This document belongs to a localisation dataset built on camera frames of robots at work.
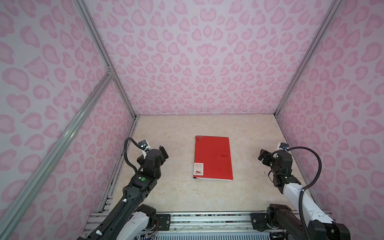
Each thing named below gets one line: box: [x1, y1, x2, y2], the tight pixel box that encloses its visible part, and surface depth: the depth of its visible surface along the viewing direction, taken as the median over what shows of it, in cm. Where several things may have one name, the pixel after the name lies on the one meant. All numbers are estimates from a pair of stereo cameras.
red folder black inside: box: [193, 135, 234, 181], surface depth 97 cm
